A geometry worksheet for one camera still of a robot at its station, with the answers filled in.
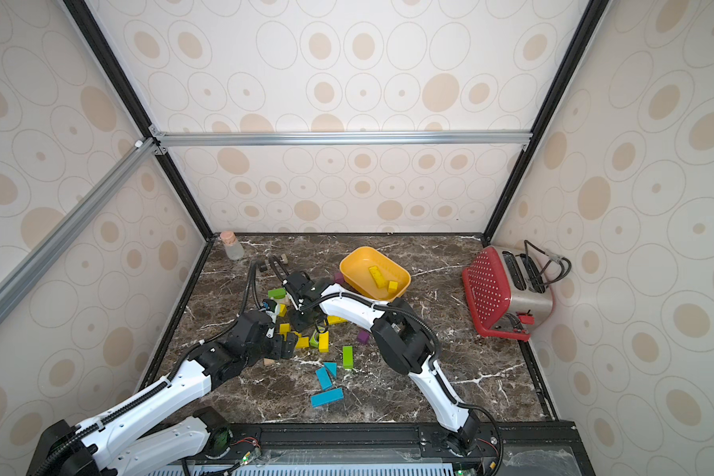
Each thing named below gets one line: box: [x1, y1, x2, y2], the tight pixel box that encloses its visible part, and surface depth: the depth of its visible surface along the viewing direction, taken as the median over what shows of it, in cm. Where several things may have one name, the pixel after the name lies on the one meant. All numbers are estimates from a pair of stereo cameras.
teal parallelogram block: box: [315, 366, 333, 391], surface depth 85 cm
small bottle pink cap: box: [220, 230, 245, 261], surface depth 108 cm
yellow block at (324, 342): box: [318, 330, 331, 354], surface depth 91 cm
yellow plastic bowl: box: [339, 245, 412, 303], surface depth 108 cm
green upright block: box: [342, 345, 355, 369], surface depth 87 cm
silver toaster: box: [490, 244, 556, 327], surface depth 87 cm
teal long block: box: [310, 387, 345, 408], surface depth 83 cm
